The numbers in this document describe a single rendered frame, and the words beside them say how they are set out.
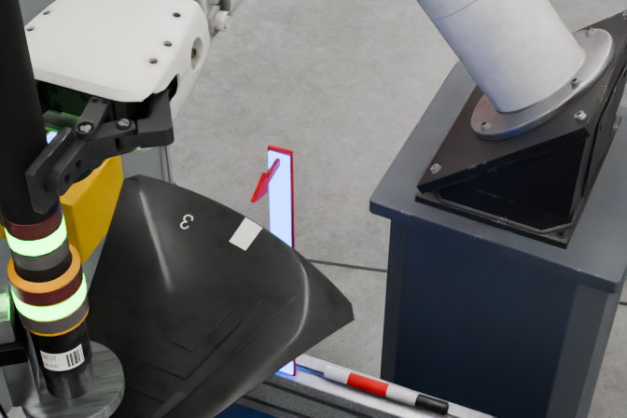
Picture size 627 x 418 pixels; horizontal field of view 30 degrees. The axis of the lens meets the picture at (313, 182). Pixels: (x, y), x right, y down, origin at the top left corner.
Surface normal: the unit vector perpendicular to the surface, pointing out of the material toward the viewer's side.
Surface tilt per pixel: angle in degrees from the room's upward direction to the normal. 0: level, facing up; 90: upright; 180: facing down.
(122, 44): 5
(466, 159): 42
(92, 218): 90
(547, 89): 67
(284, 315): 21
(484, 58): 91
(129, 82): 7
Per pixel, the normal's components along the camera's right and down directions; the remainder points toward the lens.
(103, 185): 0.93, 0.26
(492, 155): -0.60, -0.74
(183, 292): 0.17, -0.65
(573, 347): 0.33, 0.65
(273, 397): -0.38, 0.64
